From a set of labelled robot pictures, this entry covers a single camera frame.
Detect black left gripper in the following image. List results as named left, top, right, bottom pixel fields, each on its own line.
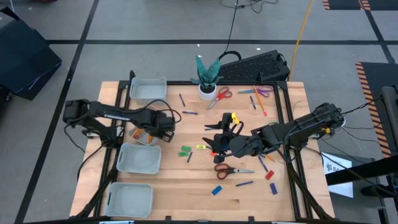
left=154, top=116, right=177, bottom=144

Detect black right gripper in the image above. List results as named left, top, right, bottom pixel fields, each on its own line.
left=201, top=111, right=248, bottom=164

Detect red and grey scissors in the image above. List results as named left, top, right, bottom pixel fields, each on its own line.
left=206, top=86, right=233, bottom=111

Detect black and red scissors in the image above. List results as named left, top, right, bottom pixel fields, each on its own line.
left=214, top=163, right=256, bottom=180

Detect purple scissors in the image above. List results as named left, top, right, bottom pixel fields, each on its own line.
left=237, top=86, right=275, bottom=98

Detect grey plastic bin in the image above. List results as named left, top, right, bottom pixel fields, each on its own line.
left=129, top=77, right=168, bottom=106
left=128, top=126, right=160, bottom=147
left=104, top=182, right=154, bottom=218
left=116, top=142, right=163, bottom=175

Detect green plant in white pot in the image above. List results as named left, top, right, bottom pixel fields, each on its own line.
left=190, top=55, right=224, bottom=101

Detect white printed box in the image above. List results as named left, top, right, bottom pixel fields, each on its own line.
left=321, top=152, right=354, bottom=199

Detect black bar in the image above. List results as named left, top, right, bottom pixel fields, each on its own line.
left=325, top=154, right=398, bottom=187

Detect black floor mat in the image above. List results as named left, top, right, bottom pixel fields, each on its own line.
left=0, top=6, right=63, bottom=101

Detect black mat with orange stripes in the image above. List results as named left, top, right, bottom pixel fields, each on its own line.
left=354, top=61, right=398, bottom=159
left=322, top=0, right=398, bottom=12

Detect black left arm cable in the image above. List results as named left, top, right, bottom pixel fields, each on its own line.
left=145, top=99, right=183, bottom=124

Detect black metal table frame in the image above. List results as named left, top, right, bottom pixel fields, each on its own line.
left=70, top=70, right=336, bottom=222

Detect black hanging cable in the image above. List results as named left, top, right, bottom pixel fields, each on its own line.
left=218, top=0, right=280, bottom=62

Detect yellow hanging cable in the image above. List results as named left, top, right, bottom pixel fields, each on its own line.
left=288, top=0, right=314, bottom=82

